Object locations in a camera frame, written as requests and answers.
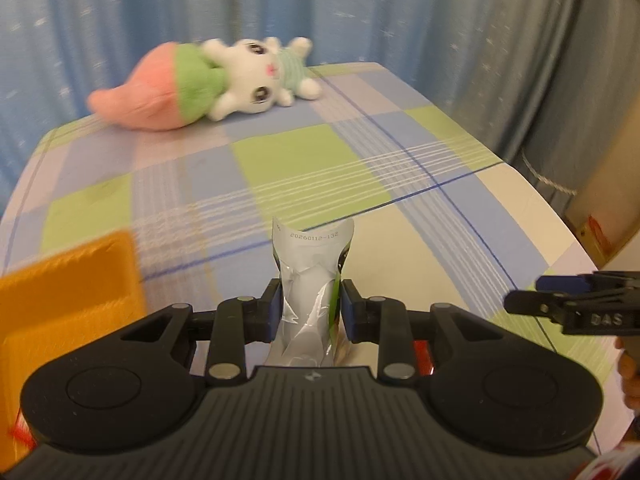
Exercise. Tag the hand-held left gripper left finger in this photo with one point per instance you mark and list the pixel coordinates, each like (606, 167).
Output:
(273, 310)

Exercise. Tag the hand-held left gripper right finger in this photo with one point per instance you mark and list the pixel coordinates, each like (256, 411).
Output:
(348, 312)

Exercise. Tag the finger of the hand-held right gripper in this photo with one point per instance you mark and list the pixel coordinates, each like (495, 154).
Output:
(532, 304)
(565, 282)

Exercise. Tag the green silver snack packet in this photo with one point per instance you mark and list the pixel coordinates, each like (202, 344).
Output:
(305, 285)

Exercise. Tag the large red candy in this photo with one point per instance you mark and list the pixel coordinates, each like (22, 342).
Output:
(422, 356)

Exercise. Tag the orange plastic tray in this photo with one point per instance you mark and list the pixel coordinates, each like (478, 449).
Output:
(65, 300)

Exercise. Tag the person's right hand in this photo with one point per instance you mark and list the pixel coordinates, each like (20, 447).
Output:
(630, 375)

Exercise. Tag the cardboard box red print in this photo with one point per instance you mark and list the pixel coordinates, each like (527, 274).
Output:
(600, 210)

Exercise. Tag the red white patterned garment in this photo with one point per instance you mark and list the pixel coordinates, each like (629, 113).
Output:
(612, 465)

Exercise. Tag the white rabbit carrot plush toy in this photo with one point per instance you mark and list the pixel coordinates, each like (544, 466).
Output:
(250, 75)

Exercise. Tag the blue star print curtain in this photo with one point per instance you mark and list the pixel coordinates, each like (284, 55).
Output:
(100, 10)

